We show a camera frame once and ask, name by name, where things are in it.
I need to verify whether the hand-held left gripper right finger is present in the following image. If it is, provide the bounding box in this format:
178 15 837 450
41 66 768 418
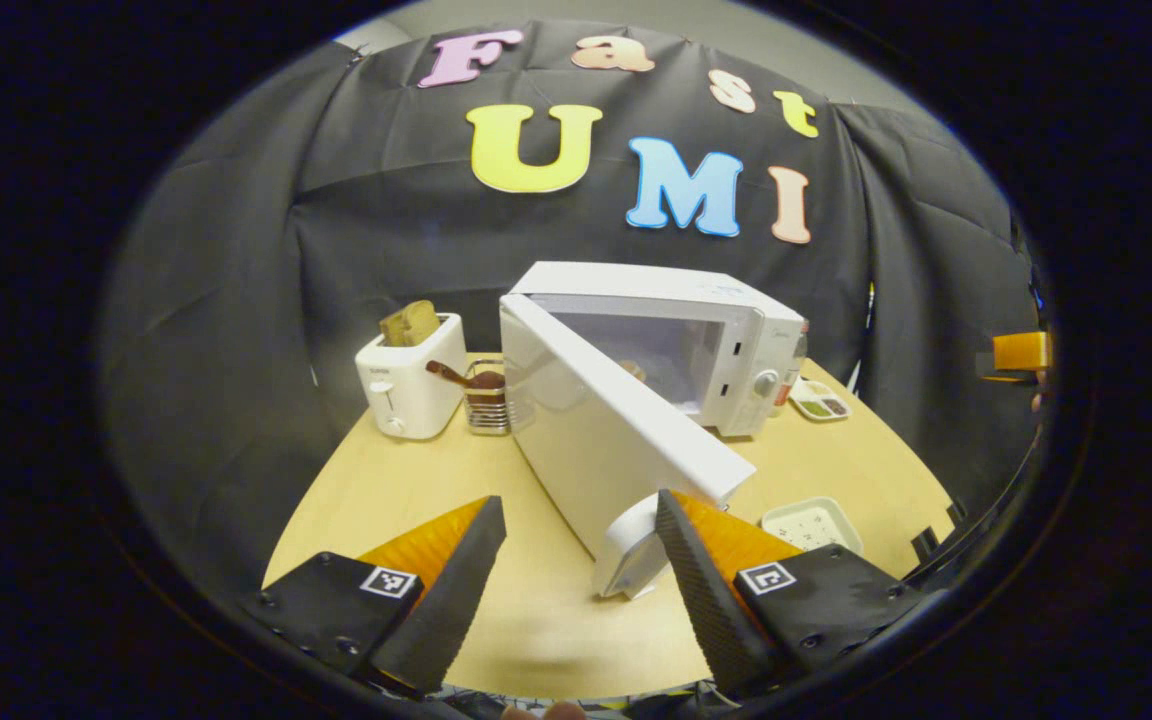
654 488 927 696

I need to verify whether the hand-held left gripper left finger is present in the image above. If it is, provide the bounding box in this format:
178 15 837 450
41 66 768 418
241 495 507 696

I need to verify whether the white microwave oven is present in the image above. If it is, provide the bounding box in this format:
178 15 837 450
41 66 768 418
499 261 809 601

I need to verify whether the pale green tray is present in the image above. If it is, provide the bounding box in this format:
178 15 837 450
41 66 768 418
761 496 865 557

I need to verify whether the white divided dish with beans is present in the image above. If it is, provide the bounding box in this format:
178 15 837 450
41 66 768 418
789 377 852 423

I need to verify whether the white toaster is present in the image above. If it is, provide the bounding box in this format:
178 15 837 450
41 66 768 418
355 313 468 441

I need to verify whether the brown bread slice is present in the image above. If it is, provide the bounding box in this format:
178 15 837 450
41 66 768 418
379 300 442 348

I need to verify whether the black backdrop cloth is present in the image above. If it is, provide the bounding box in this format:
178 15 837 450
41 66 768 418
96 20 1042 601

